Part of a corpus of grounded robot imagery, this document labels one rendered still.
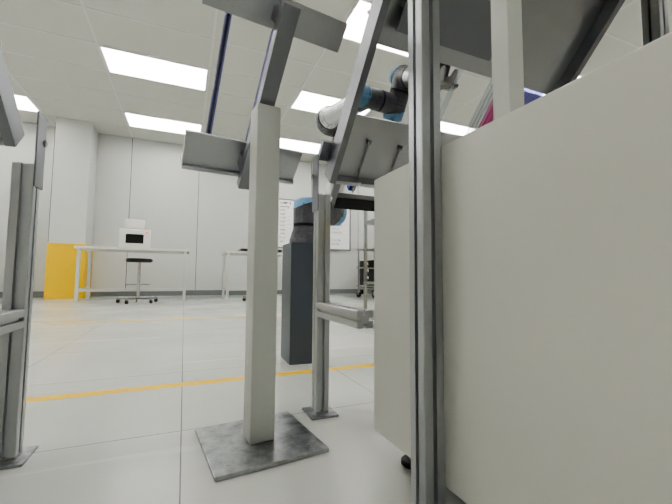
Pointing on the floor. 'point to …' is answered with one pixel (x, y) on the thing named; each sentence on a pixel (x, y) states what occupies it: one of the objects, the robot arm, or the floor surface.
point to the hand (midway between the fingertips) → (451, 87)
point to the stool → (138, 282)
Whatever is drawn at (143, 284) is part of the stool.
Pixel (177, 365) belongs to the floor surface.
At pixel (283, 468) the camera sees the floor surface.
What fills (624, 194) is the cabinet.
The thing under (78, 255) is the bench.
